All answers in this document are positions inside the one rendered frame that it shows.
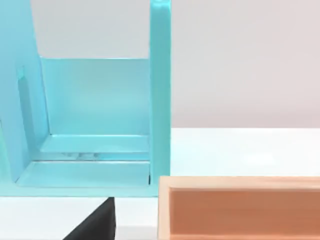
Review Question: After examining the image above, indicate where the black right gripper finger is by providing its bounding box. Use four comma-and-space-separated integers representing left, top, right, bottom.
62, 196, 117, 240

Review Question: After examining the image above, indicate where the light blue rack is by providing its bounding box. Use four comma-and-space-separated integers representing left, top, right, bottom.
0, 0, 172, 198

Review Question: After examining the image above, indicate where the shallow salmon-coloured box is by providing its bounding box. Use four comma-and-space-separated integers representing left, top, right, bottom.
157, 175, 320, 240

